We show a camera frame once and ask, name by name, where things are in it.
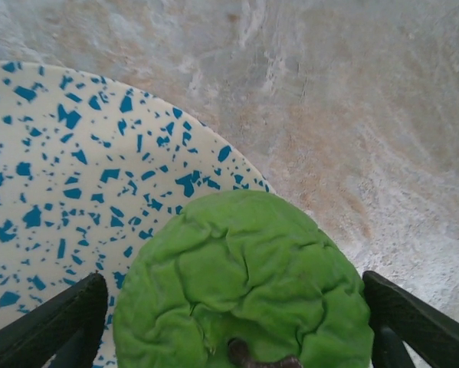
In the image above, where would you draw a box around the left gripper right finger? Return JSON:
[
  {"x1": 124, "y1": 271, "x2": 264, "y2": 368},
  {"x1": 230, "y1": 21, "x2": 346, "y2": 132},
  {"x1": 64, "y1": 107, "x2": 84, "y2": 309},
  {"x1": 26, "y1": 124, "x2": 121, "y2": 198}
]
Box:
[{"x1": 362, "y1": 270, "x2": 459, "y2": 368}]

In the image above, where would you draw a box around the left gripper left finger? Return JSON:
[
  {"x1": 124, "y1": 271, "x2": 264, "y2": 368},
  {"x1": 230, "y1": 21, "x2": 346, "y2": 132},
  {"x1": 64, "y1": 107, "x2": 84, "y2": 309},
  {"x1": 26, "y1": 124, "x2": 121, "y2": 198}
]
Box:
[{"x1": 0, "y1": 272, "x2": 110, "y2": 368}]

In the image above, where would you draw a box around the green apple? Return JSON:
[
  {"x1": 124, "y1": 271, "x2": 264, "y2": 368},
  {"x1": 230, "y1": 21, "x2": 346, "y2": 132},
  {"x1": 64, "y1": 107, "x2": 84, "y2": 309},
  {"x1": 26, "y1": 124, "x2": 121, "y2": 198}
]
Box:
[{"x1": 113, "y1": 190, "x2": 375, "y2": 368}]

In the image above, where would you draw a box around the white blue speckled plate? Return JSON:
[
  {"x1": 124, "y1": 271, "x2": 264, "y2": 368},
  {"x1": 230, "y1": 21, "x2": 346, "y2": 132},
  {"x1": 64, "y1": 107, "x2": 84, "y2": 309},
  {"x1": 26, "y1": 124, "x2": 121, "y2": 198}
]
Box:
[{"x1": 0, "y1": 61, "x2": 276, "y2": 368}]

